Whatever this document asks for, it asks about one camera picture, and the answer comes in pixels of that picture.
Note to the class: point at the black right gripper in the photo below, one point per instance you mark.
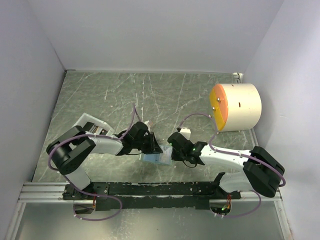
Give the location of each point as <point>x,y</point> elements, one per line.
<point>175,157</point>

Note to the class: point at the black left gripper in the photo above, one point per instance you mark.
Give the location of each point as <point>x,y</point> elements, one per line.
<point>154,147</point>

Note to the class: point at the green card holder wallet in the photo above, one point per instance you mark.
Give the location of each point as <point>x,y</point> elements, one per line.
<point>153,158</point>

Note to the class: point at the grey credit card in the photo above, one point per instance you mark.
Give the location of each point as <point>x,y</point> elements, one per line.
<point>165,156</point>

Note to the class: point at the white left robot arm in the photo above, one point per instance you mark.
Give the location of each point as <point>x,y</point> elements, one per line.
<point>69,151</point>

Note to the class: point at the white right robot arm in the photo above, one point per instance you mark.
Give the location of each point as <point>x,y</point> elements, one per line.
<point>256,169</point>

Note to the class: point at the black cards in tray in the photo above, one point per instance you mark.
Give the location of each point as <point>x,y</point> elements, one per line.
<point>96,128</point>

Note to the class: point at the white card tray box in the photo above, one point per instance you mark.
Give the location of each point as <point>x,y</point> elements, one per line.
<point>86,117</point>

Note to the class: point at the white cylinder with orange lid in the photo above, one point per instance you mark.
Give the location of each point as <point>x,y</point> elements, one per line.
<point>235,106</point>

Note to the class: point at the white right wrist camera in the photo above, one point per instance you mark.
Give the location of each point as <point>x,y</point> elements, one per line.
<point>184,131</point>

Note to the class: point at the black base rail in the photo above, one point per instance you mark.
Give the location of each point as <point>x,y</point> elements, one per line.
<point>149,195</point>

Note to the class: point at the aluminium frame profile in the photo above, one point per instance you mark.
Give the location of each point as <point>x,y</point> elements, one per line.
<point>42,192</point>

